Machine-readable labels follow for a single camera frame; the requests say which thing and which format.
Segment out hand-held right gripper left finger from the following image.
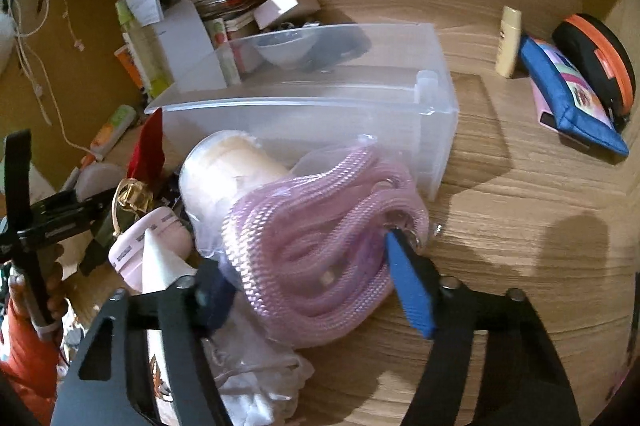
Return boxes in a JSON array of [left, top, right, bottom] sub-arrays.
[[50, 259, 241, 426]]

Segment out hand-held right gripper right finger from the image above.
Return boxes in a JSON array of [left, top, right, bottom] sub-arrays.
[[385, 226, 581, 426]]

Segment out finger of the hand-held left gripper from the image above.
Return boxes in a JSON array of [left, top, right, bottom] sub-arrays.
[[4, 130, 51, 328], [0, 191, 121, 274]]

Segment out white cloth drawstring pouch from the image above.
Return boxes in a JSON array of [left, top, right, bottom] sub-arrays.
[[140, 226, 316, 426]]

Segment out pink round container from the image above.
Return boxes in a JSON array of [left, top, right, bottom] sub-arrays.
[[109, 206, 193, 292]]

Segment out red pouch with gold trim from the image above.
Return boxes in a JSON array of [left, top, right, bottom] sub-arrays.
[[112, 109, 166, 227]]

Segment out pink rope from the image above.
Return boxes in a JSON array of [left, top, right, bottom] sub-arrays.
[[192, 133, 431, 349]]

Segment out white tape roll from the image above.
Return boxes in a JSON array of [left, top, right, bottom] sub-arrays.
[[179, 130, 291, 247]]

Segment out clear plastic storage box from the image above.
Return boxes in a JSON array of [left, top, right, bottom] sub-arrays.
[[145, 22, 460, 202]]

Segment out person's left forearm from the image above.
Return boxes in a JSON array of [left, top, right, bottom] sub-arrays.
[[0, 301, 68, 412]]

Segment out wooden desktop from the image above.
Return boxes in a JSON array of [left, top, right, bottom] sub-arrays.
[[65, 0, 640, 426]]

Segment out person's left hand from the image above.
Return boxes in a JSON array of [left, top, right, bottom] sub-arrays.
[[7, 251, 68, 332]]

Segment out green and orange tube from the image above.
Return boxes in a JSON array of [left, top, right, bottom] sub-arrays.
[[90, 105, 138, 159]]

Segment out orange box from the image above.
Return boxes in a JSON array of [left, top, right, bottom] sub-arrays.
[[114, 45, 143, 92]]

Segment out yellow-green bottle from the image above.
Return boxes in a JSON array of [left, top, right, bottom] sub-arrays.
[[116, 0, 173, 100]]

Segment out white paper sheets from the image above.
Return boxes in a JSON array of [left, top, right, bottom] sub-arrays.
[[150, 0, 228, 94]]

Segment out pink flat pouch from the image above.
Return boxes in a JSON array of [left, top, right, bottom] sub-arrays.
[[531, 81, 591, 147]]

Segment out fruit print carton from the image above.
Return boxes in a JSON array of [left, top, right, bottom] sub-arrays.
[[202, 17, 242, 86]]

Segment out blue zip pouch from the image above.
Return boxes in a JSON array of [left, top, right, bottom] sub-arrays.
[[520, 35, 630, 157]]

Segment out clear plastic bowl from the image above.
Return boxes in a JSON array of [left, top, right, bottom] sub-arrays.
[[254, 29, 321, 70]]

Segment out cream tube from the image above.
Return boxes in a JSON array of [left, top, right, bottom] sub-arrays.
[[495, 5, 523, 78]]

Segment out black case with orange zip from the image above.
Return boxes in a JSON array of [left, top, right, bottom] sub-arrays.
[[552, 14, 637, 129]]

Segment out white cable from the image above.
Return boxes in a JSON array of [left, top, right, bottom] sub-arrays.
[[2, 0, 96, 157]]

